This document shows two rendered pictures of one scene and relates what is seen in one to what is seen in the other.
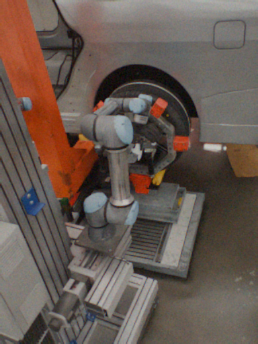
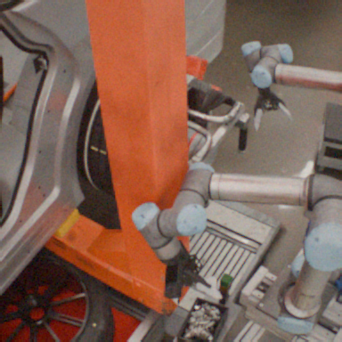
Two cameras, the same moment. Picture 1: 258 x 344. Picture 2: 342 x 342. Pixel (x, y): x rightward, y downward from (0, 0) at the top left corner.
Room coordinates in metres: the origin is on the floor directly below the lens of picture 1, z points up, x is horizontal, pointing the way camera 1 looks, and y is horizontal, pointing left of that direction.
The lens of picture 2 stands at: (1.83, 1.46, 2.39)
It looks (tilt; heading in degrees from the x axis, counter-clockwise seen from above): 49 degrees down; 280
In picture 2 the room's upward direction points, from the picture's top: 3 degrees counter-clockwise
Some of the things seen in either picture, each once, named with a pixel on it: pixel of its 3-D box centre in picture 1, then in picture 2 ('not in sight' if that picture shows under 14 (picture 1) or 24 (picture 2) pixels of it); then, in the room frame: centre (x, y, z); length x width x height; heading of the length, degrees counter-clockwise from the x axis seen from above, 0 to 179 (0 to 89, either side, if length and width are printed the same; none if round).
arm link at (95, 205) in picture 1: (97, 208); not in sight; (1.29, 0.19, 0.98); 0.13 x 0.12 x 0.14; 68
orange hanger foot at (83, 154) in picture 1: (80, 146); (90, 237); (2.36, 0.34, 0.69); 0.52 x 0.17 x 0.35; 155
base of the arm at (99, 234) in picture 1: (101, 225); not in sight; (1.29, 0.19, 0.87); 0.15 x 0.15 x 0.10
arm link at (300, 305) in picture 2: not in sight; (313, 277); (1.57, 0.75, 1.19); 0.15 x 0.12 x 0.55; 79
